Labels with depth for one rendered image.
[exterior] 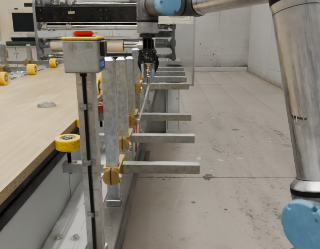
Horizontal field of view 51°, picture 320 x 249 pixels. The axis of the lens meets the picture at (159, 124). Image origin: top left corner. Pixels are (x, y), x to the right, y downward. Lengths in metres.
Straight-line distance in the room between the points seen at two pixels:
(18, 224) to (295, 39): 0.80
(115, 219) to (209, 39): 9.40
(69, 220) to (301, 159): 0.75
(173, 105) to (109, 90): 2.90
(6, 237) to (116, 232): 0.28
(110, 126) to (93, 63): 0.35
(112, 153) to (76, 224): 0.29
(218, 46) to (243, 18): 1.01
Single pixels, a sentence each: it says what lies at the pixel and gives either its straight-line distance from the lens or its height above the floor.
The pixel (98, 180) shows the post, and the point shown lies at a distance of 0.78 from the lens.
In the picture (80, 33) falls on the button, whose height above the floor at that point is 1.23.
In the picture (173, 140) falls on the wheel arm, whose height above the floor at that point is 0.82.
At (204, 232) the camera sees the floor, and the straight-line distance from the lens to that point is 2.25.
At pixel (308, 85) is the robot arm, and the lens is 0.84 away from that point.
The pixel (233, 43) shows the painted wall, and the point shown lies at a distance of 10.36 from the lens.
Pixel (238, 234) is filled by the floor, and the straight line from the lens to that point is 2.27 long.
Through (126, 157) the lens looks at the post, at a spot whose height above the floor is 0.76.
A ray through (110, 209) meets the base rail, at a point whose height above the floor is 0.70.
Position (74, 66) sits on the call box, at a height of 1.16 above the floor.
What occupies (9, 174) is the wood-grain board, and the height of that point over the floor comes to 0.90.
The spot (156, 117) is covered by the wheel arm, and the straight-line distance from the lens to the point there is 1.54.
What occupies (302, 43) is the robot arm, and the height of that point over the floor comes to 1.20.
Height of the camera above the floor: 1.24
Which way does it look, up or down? 16 degrees down
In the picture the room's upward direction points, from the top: straight up
